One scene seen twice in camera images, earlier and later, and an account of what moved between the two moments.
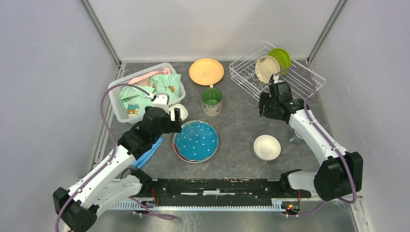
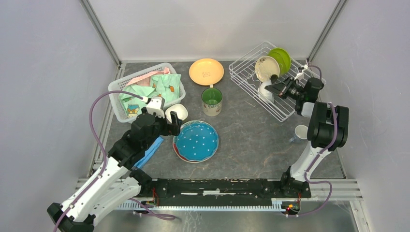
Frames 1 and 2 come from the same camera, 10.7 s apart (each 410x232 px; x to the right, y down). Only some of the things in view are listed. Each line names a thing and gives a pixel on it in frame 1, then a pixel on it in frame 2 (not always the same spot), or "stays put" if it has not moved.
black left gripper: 173,126 stays put
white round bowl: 267,147 → 264,93
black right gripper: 265,99 → 279,88
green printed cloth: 134,100 stays put
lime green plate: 283,57 stays put
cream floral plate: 266,66 stays put
